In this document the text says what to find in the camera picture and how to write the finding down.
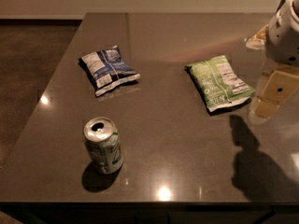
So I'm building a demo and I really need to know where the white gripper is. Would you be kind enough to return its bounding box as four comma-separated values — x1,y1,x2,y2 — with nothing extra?
246,0,299,119

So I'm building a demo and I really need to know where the green 7up soda can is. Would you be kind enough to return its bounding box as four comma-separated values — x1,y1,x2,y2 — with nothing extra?
83,117,123,175

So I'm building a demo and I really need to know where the green chip bag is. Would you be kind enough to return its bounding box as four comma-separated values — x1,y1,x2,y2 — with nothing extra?
185,55,255,112

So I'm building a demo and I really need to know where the blue chip bag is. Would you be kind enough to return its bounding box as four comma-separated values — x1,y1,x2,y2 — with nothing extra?
78,46,140,97

